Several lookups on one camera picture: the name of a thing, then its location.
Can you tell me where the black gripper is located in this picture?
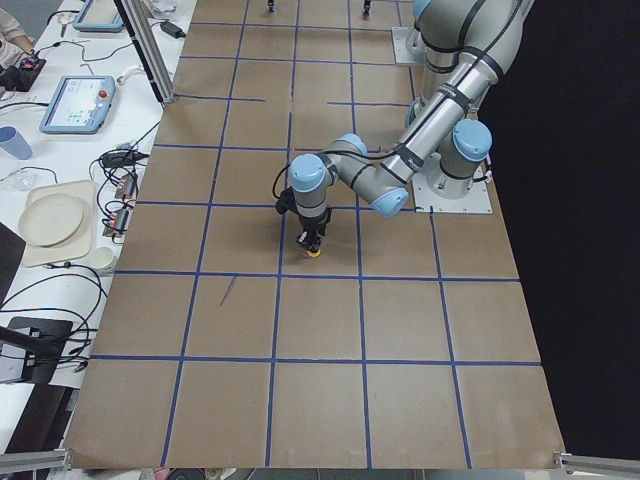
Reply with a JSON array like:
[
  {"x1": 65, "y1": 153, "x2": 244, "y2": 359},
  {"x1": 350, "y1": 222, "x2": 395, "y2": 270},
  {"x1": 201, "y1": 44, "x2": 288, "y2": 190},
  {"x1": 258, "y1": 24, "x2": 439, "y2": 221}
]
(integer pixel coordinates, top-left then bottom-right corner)
[{"x1": 296, "y1": 208, "x2": 331, "y2": 249}]

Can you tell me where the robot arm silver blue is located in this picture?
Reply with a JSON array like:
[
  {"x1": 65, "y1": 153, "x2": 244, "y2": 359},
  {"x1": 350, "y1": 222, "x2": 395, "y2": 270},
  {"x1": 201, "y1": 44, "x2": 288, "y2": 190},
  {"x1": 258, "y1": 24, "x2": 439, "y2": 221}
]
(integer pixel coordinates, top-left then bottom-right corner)
[
  {"x1": 413, "y1": 0, "x2": 436, "y2": 50},
  {"x1": 275, "y1": 0, "x2": 526, "y2": 256}
]

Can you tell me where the black webcam on wrist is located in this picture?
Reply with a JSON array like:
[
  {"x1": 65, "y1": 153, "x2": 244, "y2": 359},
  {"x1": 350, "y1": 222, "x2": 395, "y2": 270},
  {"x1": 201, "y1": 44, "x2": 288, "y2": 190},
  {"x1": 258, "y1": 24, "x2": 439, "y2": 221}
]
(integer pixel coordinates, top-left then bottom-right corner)
[{"x1": 275, "y1": 187, "x2": 297, "y2": 215}]

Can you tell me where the brown paper table cover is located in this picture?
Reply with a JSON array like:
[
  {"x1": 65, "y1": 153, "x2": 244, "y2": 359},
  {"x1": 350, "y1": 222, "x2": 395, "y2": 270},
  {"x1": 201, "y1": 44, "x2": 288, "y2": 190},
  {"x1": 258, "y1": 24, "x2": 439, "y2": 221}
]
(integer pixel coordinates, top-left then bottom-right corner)
[{"x1": 66, "y1": 1, "x2": 563, "y2": 469}]

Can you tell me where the white paper cup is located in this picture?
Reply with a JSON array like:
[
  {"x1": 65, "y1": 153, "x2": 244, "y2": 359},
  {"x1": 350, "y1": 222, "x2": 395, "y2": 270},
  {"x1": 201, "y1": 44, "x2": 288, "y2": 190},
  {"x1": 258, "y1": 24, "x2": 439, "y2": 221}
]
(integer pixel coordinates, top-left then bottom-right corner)
[{"x1": 89, "y1": 247, "x2": 118, "y2": 275}]

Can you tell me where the black power adapter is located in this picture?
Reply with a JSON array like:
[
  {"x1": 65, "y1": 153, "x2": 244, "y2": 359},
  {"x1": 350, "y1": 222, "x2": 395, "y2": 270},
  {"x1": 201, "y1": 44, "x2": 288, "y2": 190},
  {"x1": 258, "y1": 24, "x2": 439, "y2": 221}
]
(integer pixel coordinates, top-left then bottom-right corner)
[{"x1": 160, "y1": 20, "x2": 186, "y2": 39}]

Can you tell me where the beige tray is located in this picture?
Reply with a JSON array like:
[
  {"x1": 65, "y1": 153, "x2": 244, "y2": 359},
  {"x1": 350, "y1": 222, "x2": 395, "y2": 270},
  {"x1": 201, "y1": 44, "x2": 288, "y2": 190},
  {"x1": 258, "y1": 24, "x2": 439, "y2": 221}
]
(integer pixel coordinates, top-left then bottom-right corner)
[{"x1": 18, "y1": 180, "x2": 96, "y2": 267}]

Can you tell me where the near teach pendant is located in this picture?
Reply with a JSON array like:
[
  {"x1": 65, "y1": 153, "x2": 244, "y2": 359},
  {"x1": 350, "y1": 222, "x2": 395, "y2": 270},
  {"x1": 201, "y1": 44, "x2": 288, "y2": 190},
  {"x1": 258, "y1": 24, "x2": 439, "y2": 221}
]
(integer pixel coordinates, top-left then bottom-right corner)
[{"x1": 39, "y1": 76, "x2": 116, "y2": 134}]

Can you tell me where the teach pendant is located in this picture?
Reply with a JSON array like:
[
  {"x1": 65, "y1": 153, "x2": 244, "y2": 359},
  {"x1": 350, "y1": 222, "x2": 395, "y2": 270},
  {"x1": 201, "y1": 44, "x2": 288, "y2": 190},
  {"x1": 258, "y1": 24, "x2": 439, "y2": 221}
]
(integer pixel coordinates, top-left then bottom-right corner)
[
  {"x1": 73, "y1": 0, "x2": 124, "y2": 33},
  {"x1": 39, "y1": 76, "x2": 116, "y2": 134}
]

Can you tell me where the beige plate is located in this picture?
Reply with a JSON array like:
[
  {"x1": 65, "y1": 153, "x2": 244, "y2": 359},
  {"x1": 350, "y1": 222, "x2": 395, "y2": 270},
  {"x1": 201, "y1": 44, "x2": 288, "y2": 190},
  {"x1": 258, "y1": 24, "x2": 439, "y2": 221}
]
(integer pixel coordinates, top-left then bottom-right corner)
[{"x1": 18, "y1": 193, "x2": 84, "y2": 246}]

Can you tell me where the far teach pendant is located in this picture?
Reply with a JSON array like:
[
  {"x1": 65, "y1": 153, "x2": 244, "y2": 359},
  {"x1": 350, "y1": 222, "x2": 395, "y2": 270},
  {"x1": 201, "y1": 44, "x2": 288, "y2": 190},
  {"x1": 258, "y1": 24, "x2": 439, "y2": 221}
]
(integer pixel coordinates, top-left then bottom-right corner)
[{"x1": 73, "y1": 0, "x2": 124, "y2": 33}]

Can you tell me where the blue plastic cup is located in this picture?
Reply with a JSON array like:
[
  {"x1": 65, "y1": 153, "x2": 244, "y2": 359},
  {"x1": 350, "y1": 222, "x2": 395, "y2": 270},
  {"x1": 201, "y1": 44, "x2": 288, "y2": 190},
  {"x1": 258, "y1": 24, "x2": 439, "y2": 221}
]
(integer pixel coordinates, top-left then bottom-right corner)
[{"x1": 0, "y1": 126, "x2": 33, "y2": 160}]

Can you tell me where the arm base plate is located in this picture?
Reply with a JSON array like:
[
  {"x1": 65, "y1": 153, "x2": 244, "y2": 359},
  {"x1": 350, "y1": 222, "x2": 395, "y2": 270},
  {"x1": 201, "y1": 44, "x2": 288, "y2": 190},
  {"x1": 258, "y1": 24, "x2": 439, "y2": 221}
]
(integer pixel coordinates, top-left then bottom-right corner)
[
  {"x1": 391, "y1": 26, "x2": 426, "y2": 66},
  {"x1": 412, "y1": 166, "x2": 493, "y2": 215}
]

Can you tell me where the aluminium frame post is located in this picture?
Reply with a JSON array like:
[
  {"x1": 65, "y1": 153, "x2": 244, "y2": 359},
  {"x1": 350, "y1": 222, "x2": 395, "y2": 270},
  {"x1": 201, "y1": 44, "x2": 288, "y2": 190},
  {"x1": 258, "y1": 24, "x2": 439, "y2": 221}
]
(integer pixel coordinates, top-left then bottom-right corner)
[{"x1": 114, "y1": 0, "x2": 175, "y2": 105}]

